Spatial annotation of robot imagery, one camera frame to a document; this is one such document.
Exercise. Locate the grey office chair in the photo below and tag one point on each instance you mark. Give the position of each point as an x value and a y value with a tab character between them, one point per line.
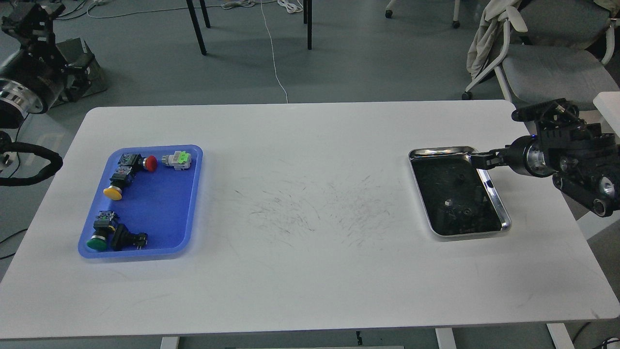
553	49

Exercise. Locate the grey plastic crate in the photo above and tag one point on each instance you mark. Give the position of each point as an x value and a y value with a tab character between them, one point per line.
70	50

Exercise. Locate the black push button switch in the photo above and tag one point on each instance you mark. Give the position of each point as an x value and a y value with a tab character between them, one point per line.
122	238

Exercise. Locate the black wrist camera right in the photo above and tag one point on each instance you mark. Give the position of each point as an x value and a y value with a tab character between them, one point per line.
557	111

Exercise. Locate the green push button switch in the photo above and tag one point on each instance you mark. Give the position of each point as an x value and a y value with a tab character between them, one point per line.
105	225

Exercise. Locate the stainless steel tray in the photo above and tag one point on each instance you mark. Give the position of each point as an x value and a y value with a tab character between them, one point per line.
435	170

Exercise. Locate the red mushroom push button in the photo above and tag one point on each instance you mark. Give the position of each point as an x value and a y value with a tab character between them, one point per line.
136	162

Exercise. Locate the grey green switch module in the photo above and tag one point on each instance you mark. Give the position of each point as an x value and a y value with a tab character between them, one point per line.
179	160

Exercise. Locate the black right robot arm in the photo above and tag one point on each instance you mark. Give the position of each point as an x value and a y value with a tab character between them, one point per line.
582	165

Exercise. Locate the blue plastic tray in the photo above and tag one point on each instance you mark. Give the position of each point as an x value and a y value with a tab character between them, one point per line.
160	204

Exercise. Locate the yellow push button switch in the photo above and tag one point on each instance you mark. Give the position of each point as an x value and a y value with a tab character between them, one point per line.
121	178

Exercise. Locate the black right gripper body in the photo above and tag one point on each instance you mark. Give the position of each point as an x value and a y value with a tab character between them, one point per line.
524	156

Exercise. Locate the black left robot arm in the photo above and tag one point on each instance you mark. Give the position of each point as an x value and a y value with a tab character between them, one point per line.
11	148

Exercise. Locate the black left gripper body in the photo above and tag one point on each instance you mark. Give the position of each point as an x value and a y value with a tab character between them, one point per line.
28	85

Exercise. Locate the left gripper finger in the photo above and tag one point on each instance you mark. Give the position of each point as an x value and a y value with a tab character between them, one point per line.
77	78
31	24

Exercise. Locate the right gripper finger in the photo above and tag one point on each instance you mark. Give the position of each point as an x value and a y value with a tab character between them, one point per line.
488	160

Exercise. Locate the beige jacket on chair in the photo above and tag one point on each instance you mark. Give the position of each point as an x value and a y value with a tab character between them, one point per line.
488	30

